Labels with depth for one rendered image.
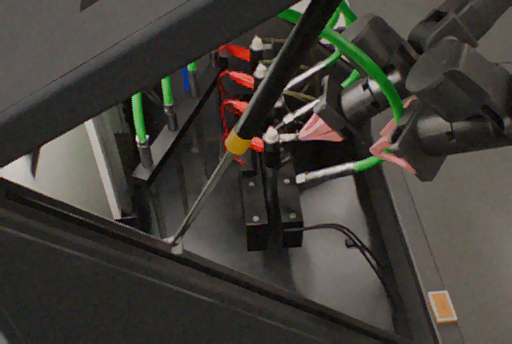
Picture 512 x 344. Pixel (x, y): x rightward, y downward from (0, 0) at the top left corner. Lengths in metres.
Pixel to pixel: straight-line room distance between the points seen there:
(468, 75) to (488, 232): 1.78
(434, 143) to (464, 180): 1.80
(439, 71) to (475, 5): 0.26
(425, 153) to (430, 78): 0.14
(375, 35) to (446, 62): 0.22
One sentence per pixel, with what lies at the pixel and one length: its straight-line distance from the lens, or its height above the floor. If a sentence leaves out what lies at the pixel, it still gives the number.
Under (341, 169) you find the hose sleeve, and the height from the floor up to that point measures 1.19.
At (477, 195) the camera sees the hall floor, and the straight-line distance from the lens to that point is 2.48.
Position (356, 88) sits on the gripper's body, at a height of 1.25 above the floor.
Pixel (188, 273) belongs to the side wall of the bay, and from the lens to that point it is 0.62.
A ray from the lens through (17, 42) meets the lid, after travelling 0.49.
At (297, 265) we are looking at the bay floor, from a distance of 1.18.
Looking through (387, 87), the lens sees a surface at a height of 1.35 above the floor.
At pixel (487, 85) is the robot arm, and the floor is 1.43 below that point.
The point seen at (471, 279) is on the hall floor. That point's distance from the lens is 2.25.
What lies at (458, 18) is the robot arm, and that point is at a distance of 0.87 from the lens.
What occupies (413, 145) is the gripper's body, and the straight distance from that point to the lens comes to 0.73.
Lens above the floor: 1.82
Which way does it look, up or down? 47 degrees down
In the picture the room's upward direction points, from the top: 2 degrees counter-clockwise
